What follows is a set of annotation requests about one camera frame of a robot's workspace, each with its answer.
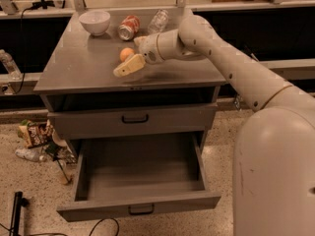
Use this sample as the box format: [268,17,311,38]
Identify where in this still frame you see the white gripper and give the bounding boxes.
[113,33,163,77]

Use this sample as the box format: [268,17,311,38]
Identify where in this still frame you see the orange fruit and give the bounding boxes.
[119,47,135,62]

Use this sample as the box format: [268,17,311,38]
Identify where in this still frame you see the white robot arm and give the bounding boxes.
[114,15,315,236]

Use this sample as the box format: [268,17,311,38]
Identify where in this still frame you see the grey drawer cabinet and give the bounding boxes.
[33,7,227,141]

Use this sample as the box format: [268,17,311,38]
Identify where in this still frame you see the closed grey upper drawer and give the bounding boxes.
[48,103,217,140]

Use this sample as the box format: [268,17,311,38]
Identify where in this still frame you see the open grey lower drawer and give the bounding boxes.
[57,133,221,222]

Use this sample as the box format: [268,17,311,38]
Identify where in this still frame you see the orange soda can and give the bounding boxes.
[117,15,140,41]

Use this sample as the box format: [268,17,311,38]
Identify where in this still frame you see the clear plastic bottle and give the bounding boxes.
[148,9,169,34]

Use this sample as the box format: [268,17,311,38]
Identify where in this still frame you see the white bowl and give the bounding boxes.
[79,11,111,36]

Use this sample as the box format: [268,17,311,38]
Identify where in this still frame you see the snack bag on floor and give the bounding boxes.
[18,120,54,148]

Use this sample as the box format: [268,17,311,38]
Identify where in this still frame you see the plastic bottle on floor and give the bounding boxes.
[15,148,46,162]

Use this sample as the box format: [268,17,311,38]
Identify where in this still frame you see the black stand on floor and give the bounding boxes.
[9,191,30,236]

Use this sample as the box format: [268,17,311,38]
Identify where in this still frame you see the black cable at left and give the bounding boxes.
[14,3,42,95]

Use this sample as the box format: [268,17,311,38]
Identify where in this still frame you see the clear bottle at left rail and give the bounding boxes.
[0,49,22,81]

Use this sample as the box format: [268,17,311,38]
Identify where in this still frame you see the grey metal rail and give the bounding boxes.
[261,59,315,80]

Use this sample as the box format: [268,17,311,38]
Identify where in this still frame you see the black floor cable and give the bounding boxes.
[88,217,120,236]

